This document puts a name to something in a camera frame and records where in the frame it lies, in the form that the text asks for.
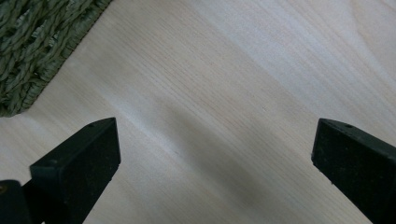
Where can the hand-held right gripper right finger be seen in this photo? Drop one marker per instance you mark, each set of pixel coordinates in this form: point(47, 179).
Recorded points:
point(358, 168)

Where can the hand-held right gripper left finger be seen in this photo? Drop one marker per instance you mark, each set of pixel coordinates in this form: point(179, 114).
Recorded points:
point(74, 168)

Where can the green woven basket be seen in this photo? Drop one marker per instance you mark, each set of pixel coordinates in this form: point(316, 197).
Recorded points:
point(37, 43)

